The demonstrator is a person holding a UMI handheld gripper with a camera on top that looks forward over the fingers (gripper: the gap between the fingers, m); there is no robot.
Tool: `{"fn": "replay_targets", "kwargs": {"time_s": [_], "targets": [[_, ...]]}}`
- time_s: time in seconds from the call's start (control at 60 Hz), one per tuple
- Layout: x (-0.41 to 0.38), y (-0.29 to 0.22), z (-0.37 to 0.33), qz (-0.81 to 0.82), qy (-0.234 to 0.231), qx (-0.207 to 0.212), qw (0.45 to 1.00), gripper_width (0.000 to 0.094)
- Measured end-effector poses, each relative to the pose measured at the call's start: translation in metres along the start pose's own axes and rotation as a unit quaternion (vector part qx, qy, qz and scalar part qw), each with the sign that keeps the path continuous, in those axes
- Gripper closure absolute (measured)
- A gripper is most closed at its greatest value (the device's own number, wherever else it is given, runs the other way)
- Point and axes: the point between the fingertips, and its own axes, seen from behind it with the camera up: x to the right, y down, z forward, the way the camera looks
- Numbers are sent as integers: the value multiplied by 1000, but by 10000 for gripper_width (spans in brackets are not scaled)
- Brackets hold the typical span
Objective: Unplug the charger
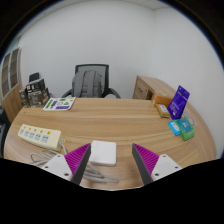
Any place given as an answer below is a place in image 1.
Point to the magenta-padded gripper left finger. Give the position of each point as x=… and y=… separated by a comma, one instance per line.
x=58, y=165

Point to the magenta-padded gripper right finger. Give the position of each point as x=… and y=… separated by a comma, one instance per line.
x=163, y=165

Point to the white charger block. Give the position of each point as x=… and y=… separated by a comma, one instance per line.
x=103, y=152

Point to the cream power strip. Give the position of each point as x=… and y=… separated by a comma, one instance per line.
x=38, y=135

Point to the small blue box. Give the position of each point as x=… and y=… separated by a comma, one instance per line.
x=174, y=128

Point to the small green box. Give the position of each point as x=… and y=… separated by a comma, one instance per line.
x=186, y=129

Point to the small yellowish box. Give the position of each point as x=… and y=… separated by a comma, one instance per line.
x=162, y=110

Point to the printed paper sheet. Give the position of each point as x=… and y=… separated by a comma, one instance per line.
x=60, y=103

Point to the black leather chair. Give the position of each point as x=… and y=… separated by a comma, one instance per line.
x=2, y=133

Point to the purple standing card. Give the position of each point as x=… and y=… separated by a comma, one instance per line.
x=178, y=102

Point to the orange box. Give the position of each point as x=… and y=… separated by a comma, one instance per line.
x=162, y=99

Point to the small brown cardboard box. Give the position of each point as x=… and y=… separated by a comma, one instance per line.
x=23, y=97

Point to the wooden side desk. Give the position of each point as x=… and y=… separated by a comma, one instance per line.
x=146, y=87

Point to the wooden glass-door cabinet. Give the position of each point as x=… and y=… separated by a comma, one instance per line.
x=11, y=100

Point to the grey backpack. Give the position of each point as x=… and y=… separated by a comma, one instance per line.
x=87, y=83

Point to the black mesh office chair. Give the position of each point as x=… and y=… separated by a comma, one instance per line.
x=91, y=67

